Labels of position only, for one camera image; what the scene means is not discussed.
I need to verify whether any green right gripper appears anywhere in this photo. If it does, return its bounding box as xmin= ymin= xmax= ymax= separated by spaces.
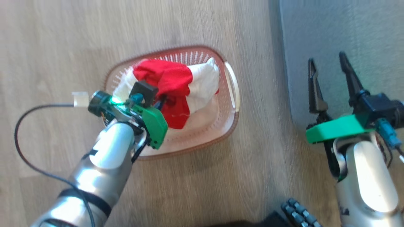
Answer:
xmin=306 ymin=52 xmax=377 ymax=144

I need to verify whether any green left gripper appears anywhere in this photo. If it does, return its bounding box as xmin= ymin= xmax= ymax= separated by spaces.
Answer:
xmin=88 ymin=90 xmax=169 ymax=149

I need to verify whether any red and white garment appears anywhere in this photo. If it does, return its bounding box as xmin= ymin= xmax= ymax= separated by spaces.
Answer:
xmin=133 ymin=58 xmax=220 ymax=130

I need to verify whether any pink perforated plastic laundry basket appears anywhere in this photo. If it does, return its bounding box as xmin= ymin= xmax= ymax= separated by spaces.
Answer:
xmin=104 ymin=46 xmax=240 ymax=160

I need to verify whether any white cloth garment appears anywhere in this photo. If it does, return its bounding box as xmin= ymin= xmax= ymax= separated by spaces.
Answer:
xmin=113 ymin=71 xmax=139 ymax=102

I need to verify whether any grey sofa with yellow back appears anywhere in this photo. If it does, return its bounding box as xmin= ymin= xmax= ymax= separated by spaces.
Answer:
xmin=279 ymin=0 xmax=404 ymax=134

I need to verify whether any teal plug right arm cable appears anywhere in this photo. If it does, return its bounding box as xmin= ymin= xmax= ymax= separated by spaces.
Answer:
xmin=376 ymin=118 xmax=404 ymax=164

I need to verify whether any white cable label tag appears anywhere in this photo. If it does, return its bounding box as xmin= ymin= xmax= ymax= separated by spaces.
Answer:
xmin=72 ymin=91 xmax=90 ymax=108

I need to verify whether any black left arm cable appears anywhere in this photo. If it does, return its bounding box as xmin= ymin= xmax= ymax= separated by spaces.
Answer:
xmin=14 ymin=104 xmax=96 ymax=227

